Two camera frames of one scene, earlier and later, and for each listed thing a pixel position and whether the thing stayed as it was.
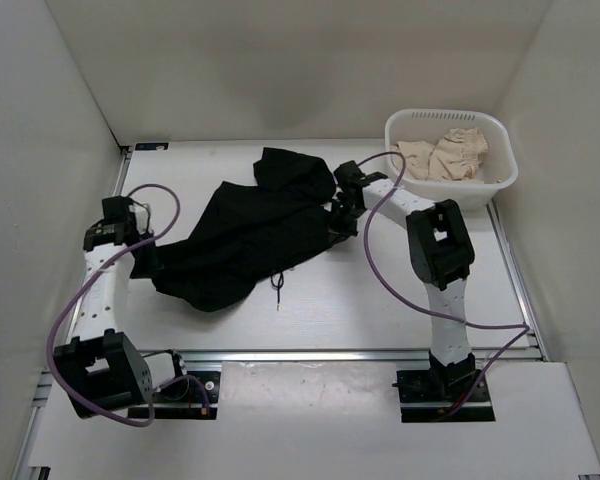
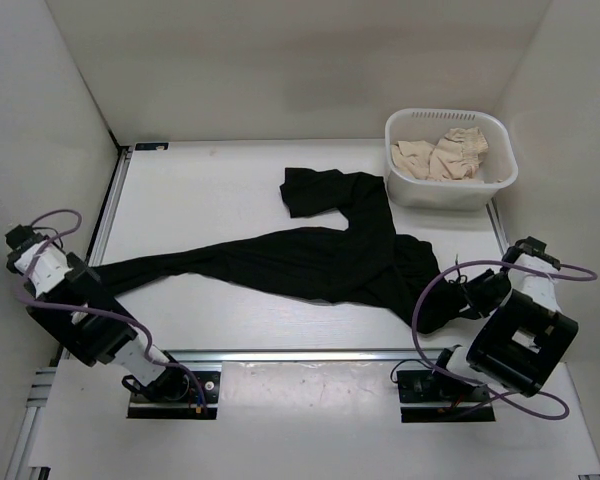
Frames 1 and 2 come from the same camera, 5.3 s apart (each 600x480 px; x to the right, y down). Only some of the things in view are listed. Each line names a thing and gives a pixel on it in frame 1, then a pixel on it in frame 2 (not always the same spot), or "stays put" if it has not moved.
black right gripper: (337, 225) to (473, 297)
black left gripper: (145, 271) to (75, 261)
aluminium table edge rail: (481, 355) stays put
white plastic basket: (461, 155) stays put
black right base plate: (425, 396) stays put
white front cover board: (330, 418) stays put
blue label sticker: (151, 146) stays put
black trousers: (247, 234) to (359, 259)
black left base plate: (196, 395) stays put
